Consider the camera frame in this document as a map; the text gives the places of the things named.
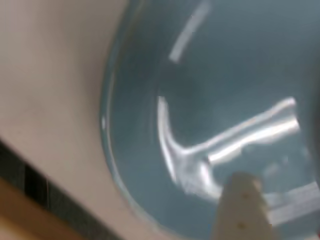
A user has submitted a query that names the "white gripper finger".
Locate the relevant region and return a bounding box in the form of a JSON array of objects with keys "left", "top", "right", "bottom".
[{"left": 211, "top": 171, "right": 280, "bottom": 240}]

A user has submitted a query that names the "light blue round dish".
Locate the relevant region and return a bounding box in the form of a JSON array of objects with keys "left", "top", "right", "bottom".
[{"left": 99, "top": 0, "right": 320, "bottom": 240}]

